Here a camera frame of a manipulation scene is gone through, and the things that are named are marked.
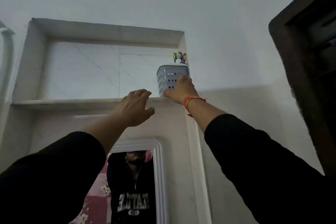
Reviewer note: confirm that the person's right hand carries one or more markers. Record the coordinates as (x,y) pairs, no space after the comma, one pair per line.
(181,90)

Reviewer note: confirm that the person's left hand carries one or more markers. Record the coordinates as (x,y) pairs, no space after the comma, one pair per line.
(132,108)

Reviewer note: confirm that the grey perforated holder basket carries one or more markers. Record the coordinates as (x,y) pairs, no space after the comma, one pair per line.
(168,76)

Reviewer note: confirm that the person's right forearm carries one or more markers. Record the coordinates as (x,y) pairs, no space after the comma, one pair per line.
(262,168)

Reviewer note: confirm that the person's left forearm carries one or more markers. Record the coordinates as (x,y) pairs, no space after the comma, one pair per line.
(57,174)

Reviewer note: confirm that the orange thread wristband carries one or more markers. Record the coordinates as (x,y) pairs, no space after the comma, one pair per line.
(189,99)

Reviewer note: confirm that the white framed mirror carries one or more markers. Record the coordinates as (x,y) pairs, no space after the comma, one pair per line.
(158,179)

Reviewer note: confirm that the marble wall niche shelf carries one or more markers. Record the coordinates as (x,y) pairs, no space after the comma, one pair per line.
(78,103)

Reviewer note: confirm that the dark wooden door frame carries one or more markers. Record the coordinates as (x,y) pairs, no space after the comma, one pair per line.
(302,74)

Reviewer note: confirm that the white wall pipe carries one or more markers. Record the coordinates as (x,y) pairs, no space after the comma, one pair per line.
(6,61)

